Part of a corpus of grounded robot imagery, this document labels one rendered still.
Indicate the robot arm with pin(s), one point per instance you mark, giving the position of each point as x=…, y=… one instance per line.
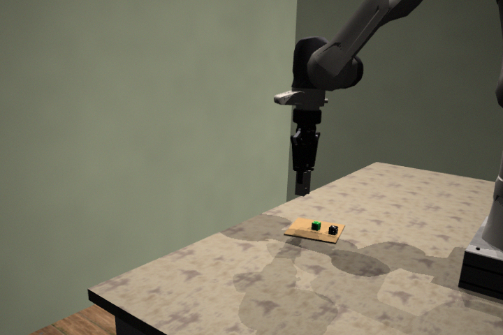
x=320, y=66

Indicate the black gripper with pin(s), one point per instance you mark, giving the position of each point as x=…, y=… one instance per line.
x=306, y=124

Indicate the green die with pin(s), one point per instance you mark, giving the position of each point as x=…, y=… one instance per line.
x=316, y=225

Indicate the tan mat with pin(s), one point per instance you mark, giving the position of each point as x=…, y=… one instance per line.
x=301, y=228

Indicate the black die with white pips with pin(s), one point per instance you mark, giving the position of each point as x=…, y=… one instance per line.
x=333, y=230

